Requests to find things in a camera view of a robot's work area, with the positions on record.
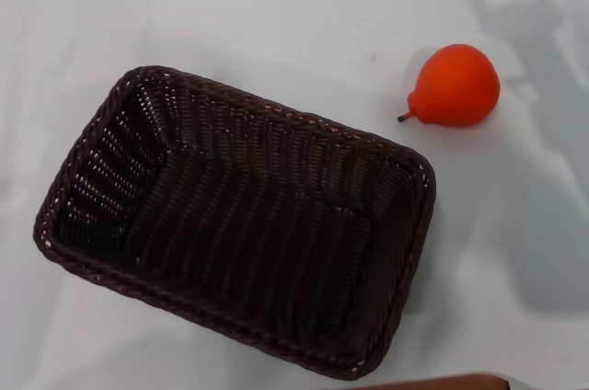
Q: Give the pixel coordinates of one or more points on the dark brown woven basket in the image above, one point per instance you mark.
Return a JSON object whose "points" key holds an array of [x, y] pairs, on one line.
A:
{"points": [[239, 233]]}

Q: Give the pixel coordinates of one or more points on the orange plastic pear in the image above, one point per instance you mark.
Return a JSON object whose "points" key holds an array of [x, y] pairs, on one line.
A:
{"points": [[460, 82]]}

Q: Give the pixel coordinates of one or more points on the brown board edge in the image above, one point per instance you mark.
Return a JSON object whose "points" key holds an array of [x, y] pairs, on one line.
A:
{"points": [[442, 383]]}

